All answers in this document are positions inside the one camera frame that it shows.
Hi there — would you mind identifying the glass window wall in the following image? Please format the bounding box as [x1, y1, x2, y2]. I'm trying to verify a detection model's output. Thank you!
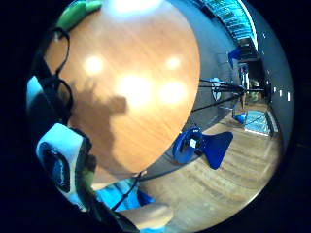
[198, 0, 259, 45]

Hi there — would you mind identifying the thin black cable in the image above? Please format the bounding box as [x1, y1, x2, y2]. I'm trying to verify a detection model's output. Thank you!
[111, 170, 144, 212]

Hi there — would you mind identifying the black looped glove cable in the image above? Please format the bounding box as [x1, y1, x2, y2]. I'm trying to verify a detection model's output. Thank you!
[41, 26, 74, 125]

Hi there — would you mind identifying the green soft toy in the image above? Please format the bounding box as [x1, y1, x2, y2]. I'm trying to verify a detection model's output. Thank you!
[55, 0, 103, 32]

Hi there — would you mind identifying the blue floor mat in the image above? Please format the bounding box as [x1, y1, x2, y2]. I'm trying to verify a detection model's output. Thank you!
[243, 109, 277, 138]

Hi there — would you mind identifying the blue chair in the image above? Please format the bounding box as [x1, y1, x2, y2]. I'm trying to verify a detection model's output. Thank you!
[171, 125, 234, 171]
[227, 48, 245, 70]

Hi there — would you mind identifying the black tripod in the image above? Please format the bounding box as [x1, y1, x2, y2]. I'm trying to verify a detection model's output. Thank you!
[190, 77, 274, 115]

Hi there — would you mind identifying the white and blue sign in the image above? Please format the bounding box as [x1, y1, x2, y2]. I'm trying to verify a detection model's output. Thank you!
[209, 77, 225, 102]

